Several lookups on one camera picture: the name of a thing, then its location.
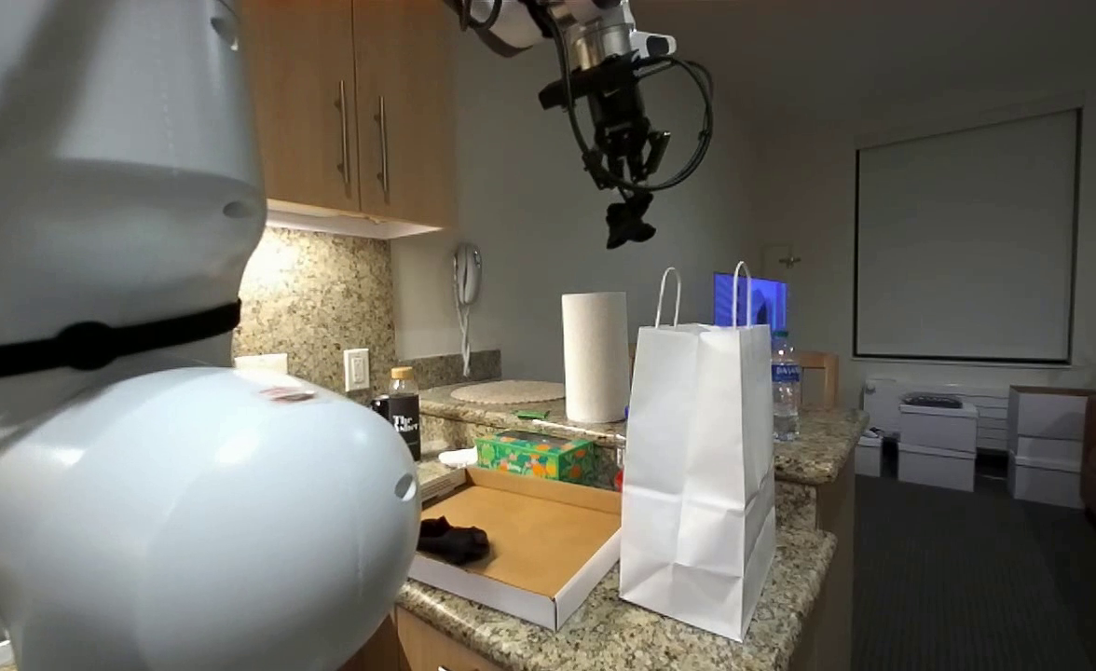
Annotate wooden lower cabinet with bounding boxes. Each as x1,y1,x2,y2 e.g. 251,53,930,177
347,604,511,671

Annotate round woven placemat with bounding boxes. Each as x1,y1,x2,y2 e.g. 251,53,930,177
447,377,570,414

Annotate wooden chair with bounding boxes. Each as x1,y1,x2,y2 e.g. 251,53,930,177
799,347,845,418

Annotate white paper towel roll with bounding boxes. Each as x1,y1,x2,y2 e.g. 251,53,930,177
560,286,635,429

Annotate white roller screen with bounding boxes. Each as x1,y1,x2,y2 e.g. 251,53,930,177
849,105,1086,367

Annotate flat cardboard box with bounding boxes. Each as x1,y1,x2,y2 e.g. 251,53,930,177
404,466,632,633

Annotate white wall phone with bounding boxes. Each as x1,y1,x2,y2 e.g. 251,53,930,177
447,239,489,381

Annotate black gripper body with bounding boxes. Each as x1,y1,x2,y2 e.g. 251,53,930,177
588,59,657,146

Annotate glowing blue monitor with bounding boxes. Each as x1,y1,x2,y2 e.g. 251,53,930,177
710,268,792,336

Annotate dark sauce bottle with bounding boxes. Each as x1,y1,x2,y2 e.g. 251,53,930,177
376,361,427,463

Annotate small white storage box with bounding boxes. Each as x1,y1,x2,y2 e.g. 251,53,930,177
855,424,888,480

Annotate white wall switch plate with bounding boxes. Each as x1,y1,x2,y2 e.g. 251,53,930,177
232,351,295,377

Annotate clear water bottle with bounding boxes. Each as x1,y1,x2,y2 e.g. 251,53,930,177
773,336,809,440

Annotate wooden upper cabinets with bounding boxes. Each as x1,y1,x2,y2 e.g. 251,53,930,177
239,0,464,244

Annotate white wall outlet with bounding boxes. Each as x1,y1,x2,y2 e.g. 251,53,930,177
340,343,376,396

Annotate white paper bag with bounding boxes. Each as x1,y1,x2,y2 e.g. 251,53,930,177
614,256,786,645

